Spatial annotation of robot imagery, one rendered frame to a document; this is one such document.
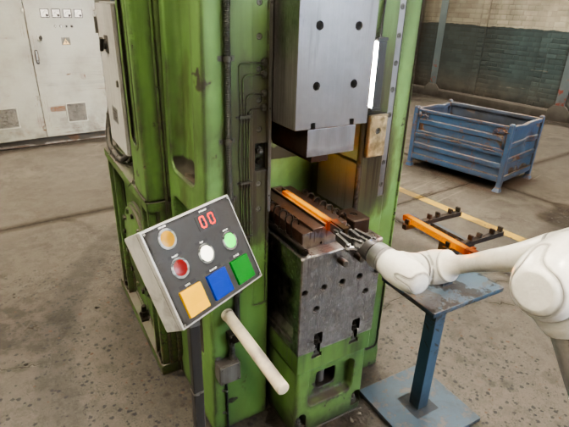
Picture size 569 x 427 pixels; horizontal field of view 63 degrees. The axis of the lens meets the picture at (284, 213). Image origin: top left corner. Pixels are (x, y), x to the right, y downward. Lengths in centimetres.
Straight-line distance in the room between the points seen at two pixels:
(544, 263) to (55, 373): 235
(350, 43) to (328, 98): 18
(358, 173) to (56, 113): 523
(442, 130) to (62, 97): 467
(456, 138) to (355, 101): 390
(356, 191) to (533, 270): 114
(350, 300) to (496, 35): 861
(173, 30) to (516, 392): 231
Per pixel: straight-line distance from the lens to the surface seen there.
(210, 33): 150
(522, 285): 95
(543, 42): 967
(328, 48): 154
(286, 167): 213
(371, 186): 200
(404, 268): 143
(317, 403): 219
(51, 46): 657
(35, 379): 275
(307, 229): 172
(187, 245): 130
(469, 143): 541
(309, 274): 171
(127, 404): 247
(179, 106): 189
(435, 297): 194
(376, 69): 181
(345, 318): 195
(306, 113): 153
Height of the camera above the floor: 174
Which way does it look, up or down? 24 degrees down
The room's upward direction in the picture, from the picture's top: 2 degrees clockwise
